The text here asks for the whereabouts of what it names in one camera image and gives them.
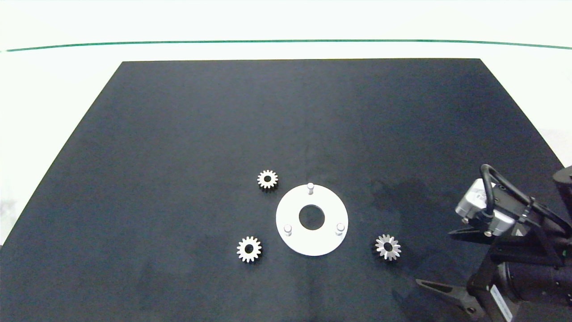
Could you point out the small steel gear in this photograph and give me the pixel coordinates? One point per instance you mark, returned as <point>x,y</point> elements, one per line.
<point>243,249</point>
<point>262,179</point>
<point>382,246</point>

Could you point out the round white plate with pins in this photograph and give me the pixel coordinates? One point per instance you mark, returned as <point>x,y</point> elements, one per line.
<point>330,201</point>

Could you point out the green tape line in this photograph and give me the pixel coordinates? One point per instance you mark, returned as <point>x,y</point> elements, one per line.
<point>286,41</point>

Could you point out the dark rectangular mat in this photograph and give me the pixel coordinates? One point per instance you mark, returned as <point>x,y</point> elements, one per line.
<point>178,134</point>

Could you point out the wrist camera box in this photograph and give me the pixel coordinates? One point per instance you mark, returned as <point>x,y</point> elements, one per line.
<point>473,201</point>

